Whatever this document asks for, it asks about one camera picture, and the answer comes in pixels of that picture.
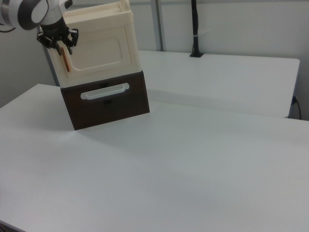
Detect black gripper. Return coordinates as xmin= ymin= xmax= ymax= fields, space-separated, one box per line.
xmin=36 ymin=16 xmax=79 ymax=56

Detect grey partition frame post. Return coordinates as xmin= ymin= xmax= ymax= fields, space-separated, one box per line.
xmin=149 ymin=0 xmax=167 ymax=52

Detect cream cabinet door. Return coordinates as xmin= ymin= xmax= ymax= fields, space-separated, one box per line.
xmin=55 ymin=26 xmax=133 ymax=80

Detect cream plastic cabinet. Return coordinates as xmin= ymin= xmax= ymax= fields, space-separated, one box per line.
xmin=42 ymin=0 xmax=143 ymax=89

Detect copper door handle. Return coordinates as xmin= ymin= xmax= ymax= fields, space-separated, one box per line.
xmin=61 ymin=47 xmax=72 ymax=73

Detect white drawer handle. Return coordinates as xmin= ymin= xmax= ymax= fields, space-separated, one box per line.
xmin=80 ymin=83 xmax=130 ymax=101

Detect black pole with clamp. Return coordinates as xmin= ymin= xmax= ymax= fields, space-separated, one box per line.
xmin=189 ymin=0 xmax=205 ymax=58

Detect dark brown drawer unit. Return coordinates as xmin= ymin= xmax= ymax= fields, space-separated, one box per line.
xmin=60 ymin=70 xmax=150 ymax=131

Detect black power cable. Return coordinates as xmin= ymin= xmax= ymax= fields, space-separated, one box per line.
xmin=292 ymin=95 xmax=302 ymax=119

